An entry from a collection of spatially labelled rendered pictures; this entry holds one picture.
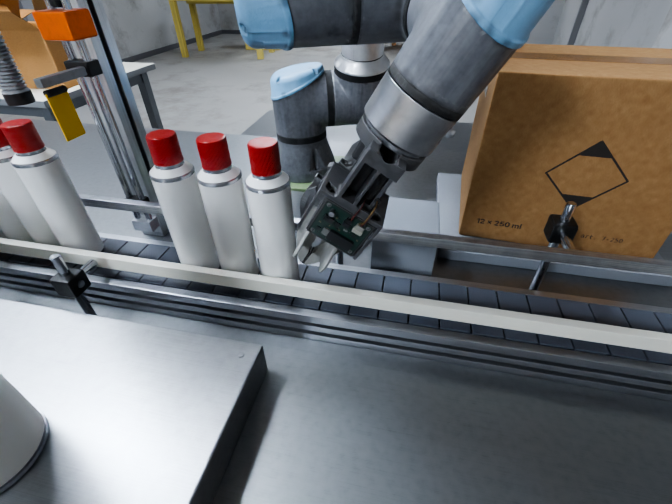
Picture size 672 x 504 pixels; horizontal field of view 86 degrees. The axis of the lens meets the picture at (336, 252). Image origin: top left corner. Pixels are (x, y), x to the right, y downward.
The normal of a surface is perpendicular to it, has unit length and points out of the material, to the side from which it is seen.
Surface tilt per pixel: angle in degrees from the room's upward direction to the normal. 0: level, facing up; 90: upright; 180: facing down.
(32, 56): 90
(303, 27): 117
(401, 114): 81
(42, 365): 0
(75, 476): 0
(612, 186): 90
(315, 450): 0
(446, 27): 73
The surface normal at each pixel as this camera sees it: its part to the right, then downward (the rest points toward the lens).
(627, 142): -0.29, 0.59
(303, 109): 0.11, 0.60
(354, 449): -0.01, -0.79
